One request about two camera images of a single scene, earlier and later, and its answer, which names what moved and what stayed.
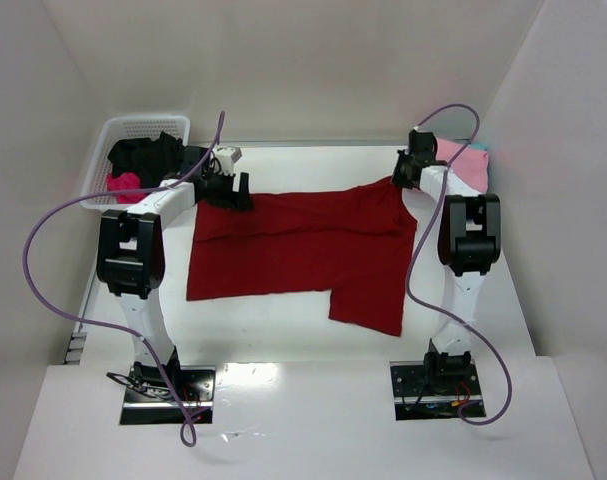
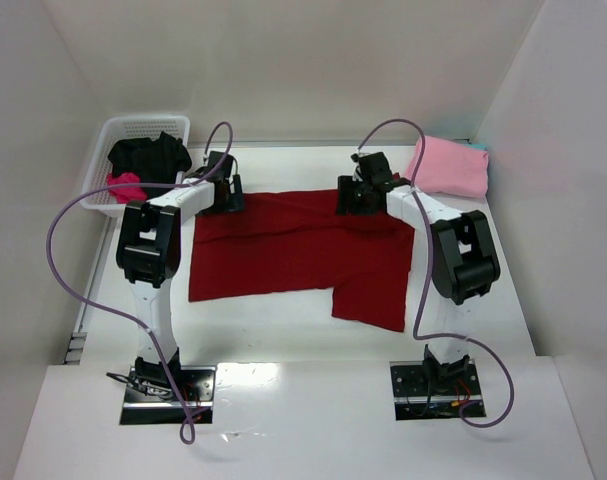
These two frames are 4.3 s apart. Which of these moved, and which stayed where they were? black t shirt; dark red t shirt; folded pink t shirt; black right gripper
Moved: black right gripper
Stayed: dark red t shirt; black t shirt; folded pink t shirt
